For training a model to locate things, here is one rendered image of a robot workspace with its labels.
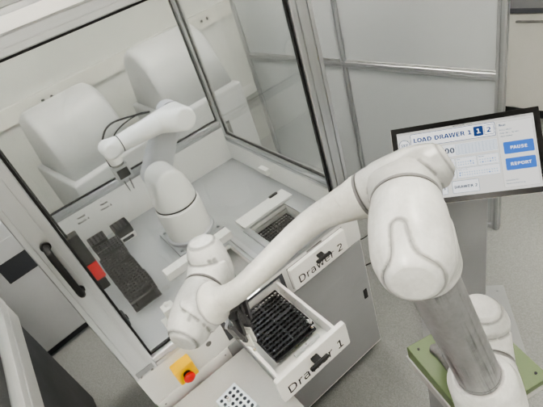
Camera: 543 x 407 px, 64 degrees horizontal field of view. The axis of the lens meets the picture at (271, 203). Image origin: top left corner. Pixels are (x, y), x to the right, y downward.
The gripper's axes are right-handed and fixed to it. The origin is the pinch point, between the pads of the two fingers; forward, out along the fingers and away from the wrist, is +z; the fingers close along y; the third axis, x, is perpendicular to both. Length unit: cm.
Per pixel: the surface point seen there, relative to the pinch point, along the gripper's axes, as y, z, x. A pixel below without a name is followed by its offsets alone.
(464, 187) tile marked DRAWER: 77, 1, -58
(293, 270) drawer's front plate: 36.0, 8.8, -0.8
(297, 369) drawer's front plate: -2.3, 9.9, -14.9
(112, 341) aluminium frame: -17.1, -13.4, 34.6
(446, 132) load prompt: 90, -16, -52
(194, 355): -2.8, 13.7, 25.1
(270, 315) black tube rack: 16.4, 11.3, 2.2
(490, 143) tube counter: 89, -11, -67
